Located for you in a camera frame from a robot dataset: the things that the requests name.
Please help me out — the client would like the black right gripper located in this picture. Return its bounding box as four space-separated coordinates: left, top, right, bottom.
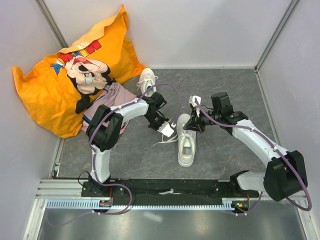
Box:
183 106 221 134

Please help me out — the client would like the white sneaker with laces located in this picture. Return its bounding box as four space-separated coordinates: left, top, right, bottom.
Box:
153 113 196 167

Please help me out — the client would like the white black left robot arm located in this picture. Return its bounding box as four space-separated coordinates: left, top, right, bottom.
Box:
81 92 174 197

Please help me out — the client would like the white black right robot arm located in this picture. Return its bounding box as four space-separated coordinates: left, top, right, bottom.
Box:
184 92 308 202

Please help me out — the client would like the white tied sneaker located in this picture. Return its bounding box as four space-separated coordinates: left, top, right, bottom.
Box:
136 68 158 99

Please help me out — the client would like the pink patterned cloth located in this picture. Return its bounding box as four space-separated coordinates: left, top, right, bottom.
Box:
81 82 137 132

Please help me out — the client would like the white tape scrap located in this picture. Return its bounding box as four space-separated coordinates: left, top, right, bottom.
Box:
158 188 181 196

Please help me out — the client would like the orange cartoon print bag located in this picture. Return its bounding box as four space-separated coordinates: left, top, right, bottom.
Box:
12 8 145 138

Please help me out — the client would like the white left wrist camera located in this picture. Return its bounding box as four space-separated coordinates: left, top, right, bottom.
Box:
158 121 175 138

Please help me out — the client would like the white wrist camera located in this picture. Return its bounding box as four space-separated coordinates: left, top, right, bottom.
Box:
189 95 201 117
158 121 175 138

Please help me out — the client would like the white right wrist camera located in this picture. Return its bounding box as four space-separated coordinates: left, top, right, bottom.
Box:
189 95 201 117

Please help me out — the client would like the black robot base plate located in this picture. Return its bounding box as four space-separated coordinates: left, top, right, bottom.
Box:
81 178 259 207

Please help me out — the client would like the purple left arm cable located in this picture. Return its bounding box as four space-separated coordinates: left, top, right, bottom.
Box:
44 82 182 227

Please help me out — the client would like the slotted aluminium cable duct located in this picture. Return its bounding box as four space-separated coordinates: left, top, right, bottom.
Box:
46 199 243 211

